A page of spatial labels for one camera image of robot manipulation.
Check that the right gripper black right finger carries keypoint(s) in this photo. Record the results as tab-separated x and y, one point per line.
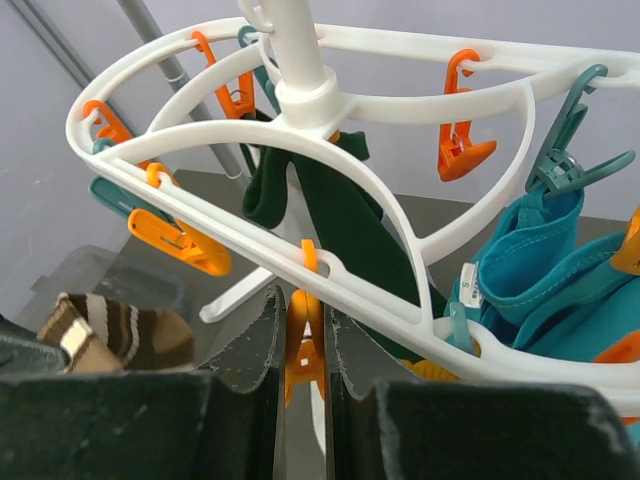
384	422

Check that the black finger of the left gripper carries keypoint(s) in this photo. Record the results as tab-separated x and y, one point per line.
22	352

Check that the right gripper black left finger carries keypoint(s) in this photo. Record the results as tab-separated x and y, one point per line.
220	421

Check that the orange sock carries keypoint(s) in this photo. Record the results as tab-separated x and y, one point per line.
430	371

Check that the brown white striped sock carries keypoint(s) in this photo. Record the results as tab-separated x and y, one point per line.
101	335

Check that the white clip hanger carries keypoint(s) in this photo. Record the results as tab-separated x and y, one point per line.
251	154

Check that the clear plastic bin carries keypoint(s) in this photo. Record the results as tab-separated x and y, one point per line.
91	269

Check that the blue sock pair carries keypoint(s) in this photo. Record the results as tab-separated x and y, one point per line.
540	292

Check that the green white sock pair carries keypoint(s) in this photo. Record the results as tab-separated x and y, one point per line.
347	220

